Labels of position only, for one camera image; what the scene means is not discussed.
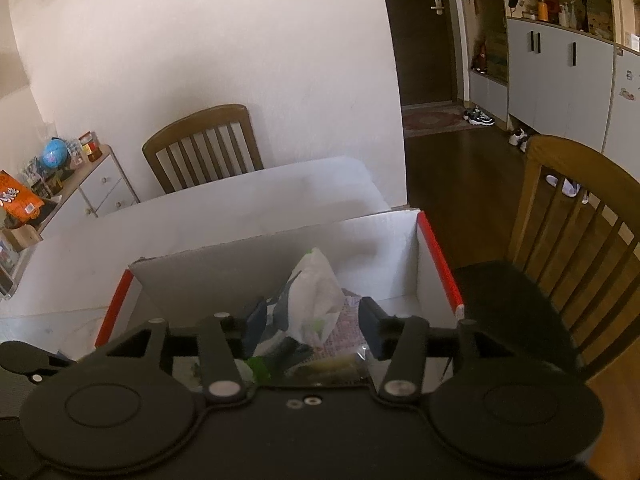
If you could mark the white cardboard box red edges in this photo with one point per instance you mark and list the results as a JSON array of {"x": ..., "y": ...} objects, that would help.
[{"x": 225, "y": 270}]

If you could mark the patterned red rug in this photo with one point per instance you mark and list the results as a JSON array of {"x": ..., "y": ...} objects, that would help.
[{"x": 435, "y": 120}]

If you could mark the orange snack bag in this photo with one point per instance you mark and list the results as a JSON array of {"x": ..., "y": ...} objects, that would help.
[{"x": 20, "y": 200}]

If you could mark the orange bottle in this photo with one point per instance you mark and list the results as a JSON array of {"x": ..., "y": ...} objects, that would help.
[{"x": 543, "y": 11}]

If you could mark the wooden slat-back chair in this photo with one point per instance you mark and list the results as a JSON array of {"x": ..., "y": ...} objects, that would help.
[{"x": 155, "y": 152}]

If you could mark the wooden chair with dark seat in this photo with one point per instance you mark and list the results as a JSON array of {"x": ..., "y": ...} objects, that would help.
[{"x": 565, "y": 155}]

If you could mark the pair of dark sneakers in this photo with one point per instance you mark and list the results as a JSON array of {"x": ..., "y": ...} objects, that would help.
[{"x": 479, "y": 117}]

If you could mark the white sideboard with wooden top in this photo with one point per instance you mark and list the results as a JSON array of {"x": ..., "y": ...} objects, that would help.
[{"x": 107, "y": 180}]

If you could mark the pair of white sneakers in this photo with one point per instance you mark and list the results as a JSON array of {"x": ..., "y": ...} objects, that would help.
[{"x": 519, "y": 139}]

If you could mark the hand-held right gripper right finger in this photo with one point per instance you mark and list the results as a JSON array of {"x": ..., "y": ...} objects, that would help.
[{"x": 370, "y": 329}]

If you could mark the pair of white slippers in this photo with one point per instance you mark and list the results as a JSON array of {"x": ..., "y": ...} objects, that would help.
[{"x": 570, "y": 190}]

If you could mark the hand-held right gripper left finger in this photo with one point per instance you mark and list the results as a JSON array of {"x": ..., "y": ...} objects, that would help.
[{"x": 257, "y": 327}]

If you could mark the dark entrance door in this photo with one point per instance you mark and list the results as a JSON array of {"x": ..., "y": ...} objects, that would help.
[{"x": 425, "y": 50}]

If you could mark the white hallway cabinet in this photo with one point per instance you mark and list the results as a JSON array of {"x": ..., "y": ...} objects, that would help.
[{"x": 555, "y": 75}]

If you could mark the purple printed pastry packet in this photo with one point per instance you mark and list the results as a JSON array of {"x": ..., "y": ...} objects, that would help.
[{"x": 347, "y": 330}]

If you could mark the blue globe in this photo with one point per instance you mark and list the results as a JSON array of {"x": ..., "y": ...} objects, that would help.
[{"x": 55, "y": 152}]

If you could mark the white plastic bag green print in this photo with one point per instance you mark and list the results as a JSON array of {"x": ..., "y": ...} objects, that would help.
[{"x": 315, "y": 290}]

